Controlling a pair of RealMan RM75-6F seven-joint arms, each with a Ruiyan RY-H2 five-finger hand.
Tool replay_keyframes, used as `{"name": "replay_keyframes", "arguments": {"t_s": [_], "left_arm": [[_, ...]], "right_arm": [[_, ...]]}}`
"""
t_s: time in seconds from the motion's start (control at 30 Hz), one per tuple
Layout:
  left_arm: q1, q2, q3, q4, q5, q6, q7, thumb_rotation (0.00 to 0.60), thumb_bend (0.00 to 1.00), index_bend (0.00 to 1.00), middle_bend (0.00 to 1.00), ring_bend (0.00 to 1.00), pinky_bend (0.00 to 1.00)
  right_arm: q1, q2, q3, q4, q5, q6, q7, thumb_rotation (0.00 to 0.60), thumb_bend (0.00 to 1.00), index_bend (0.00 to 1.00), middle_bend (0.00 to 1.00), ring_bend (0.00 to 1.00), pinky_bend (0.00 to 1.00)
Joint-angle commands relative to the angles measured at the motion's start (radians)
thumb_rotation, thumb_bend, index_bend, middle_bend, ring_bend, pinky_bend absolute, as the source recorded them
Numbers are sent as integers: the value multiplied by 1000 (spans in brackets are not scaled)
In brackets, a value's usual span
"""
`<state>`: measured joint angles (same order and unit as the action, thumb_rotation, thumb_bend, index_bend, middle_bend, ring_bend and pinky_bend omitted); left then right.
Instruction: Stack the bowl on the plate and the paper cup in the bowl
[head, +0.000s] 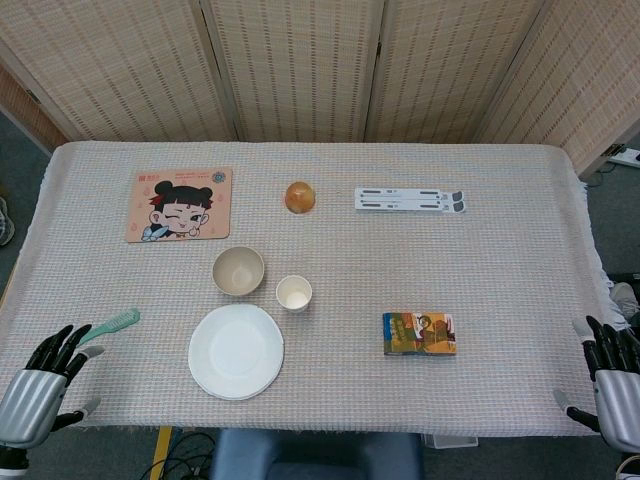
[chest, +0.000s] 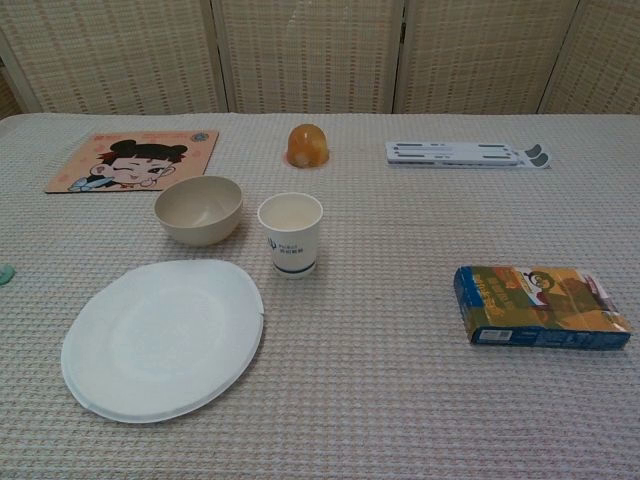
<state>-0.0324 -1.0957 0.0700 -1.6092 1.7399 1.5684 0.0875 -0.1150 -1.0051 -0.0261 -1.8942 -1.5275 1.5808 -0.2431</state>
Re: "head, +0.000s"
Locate black floor cables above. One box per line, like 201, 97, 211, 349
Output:
149, 429, 216, 480

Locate white folded laptop stand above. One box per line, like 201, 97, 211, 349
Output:
353, 186, 468, 214

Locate white power strip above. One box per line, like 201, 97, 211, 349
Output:
607, 144, 640, 169

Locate pale woven tablecloth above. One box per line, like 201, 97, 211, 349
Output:
0, 140, 631, 441

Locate colourful snack box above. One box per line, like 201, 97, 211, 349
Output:
382, 311, 458, 357

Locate white paper cup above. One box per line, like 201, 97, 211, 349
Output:
275, 275, 313, 314

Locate beige bowl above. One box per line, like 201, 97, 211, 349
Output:
211, 246, 265, 298

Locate white paper plate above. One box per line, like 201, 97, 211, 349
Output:
187, 303, 286, 401

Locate cartoon girl mouse pad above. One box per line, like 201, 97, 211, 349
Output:
124, 166, 234, 244

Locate woven folding screen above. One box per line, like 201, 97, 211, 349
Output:
0, 0, 640, 176

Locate blue chair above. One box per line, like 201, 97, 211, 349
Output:
209, 428, 426, 480

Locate green comb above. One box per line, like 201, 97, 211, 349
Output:
74, 308, 142, 347

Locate orange jelly cup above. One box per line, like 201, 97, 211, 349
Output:
284, 180, 317, 215

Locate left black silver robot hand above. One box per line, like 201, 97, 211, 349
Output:
0, 323, 106, 450

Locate clear plastic container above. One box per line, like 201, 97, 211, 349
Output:
424, 433, 479, 450

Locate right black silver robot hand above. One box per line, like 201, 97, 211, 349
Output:
553, 314, 640, 454

